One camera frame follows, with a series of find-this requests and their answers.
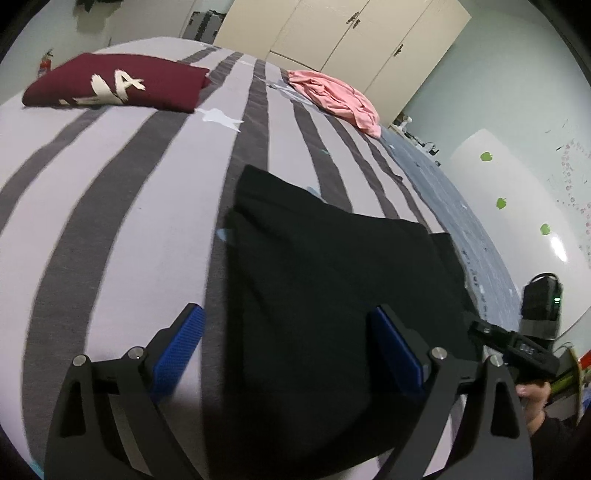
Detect black printed t-shirt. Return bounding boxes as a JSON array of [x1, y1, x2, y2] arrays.
[[221, 166, 482, 479]]

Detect person's right hand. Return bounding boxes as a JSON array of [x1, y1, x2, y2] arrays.
[[515, 382, 551, 436]]

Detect white panel with green stickers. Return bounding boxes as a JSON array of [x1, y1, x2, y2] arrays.
[[442, 129, 590, 334]]

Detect striped grey bed sheet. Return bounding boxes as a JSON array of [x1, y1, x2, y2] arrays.
[[1, 37, 520, 476]]

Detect maroon folded sweatshirt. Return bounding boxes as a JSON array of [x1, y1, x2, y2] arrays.
[[22, 53, 211, 113]]

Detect pink crumpled garment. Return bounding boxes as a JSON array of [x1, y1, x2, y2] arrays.
[[287, 70, 382, 139]]

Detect red fire extinguisher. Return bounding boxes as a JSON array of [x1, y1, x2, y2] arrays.
[[37, 49, 53, 78]]

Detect cream wardrobe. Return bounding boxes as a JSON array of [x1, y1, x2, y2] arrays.
[[214, 0, 471, 125]]

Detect dark suitcase by door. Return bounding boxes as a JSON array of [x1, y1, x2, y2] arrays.
[[182, 10, 226, 44]]

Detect black jacket hanging on wall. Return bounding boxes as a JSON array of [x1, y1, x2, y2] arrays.
[[76, 0, 121, 12]]

